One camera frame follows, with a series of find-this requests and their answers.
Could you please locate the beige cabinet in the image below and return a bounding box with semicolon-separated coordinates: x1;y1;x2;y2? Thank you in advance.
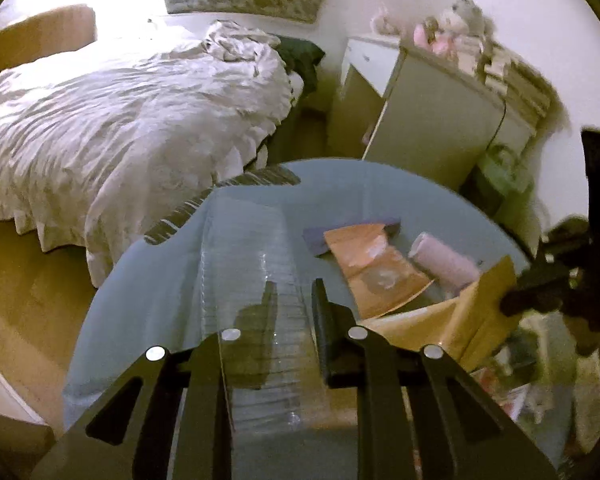
362;45;539;194

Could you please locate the yellow padded envelope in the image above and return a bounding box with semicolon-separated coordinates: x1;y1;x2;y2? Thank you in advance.
362;255;519;374

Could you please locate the dark purple flat packet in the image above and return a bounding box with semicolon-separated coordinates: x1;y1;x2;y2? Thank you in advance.
302;216;402;259

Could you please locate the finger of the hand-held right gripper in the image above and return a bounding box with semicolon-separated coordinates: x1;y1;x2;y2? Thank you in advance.
499;260;592;317
541;216;595;262

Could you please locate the stack of books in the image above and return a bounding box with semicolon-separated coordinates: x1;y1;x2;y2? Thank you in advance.
455;35;554;122

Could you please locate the green bag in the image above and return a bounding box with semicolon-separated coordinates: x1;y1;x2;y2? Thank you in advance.
472;144;534;202

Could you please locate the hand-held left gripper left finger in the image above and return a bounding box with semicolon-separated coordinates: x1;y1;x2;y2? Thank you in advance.
30;280;282;480

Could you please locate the white desk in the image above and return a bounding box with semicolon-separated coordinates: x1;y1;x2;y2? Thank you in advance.
327;34;407;162

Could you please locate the bed with white duvet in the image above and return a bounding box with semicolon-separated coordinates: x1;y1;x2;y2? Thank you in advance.
0;20;302;289

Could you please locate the orange paper packet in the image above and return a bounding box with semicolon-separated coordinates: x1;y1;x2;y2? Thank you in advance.
323;223;436;320

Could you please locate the pink paper roll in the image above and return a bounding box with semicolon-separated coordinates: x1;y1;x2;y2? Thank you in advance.
407;231;483;294

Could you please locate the striped rug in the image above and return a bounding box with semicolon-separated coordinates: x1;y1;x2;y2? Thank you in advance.
144;166;302;246

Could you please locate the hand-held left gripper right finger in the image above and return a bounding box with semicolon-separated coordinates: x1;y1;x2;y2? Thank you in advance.
311;278;557;480

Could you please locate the dark green cloth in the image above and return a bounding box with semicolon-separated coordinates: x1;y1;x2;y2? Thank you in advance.
277;36;327;102

